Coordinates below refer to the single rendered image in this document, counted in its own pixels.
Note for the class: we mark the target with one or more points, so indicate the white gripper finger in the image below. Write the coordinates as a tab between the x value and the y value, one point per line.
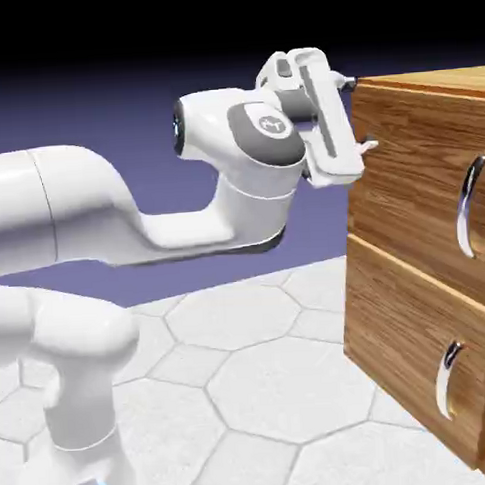
344	79
366	145

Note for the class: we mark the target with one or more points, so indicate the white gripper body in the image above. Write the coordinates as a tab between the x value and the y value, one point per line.
332	117

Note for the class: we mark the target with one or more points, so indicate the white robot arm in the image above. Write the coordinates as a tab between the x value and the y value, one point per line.
105	217

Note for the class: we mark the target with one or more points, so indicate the tall wooden cabinet door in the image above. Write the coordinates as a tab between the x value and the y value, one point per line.
415	185

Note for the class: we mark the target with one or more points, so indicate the light wood cabinet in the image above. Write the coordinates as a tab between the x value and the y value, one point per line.
424	265

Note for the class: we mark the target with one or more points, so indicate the short wooden cabinet door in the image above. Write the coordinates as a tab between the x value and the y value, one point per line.
412	353

